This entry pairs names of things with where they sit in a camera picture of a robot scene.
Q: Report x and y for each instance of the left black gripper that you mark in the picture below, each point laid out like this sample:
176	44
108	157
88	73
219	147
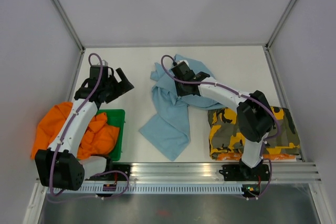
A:
122	87

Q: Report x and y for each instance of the orange patterned folded trousers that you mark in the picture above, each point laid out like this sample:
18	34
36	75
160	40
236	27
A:
237	156

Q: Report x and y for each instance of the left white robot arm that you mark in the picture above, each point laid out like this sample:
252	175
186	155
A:
77	140

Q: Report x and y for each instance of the slotted white cable duct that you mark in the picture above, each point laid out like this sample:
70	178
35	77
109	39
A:
181	189

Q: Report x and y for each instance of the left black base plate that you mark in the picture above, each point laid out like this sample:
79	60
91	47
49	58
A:
116	170

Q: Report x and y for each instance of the light blue trousers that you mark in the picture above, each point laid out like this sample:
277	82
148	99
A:
169	129

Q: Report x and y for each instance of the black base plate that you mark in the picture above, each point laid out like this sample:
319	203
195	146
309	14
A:
116	170
242	173

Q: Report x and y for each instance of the aluminium mounting rail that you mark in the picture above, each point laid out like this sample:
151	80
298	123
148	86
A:
280	172

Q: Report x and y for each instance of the camouflage folded trousers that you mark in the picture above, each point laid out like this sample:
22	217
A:
225	136

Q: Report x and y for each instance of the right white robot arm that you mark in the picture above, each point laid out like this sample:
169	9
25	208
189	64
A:
254	114

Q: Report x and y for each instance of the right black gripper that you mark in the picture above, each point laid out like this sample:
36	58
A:
180	92

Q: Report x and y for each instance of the green plastic bin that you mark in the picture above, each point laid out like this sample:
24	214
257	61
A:
118	129

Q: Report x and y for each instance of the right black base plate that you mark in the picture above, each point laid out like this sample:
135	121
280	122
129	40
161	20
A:
242	173

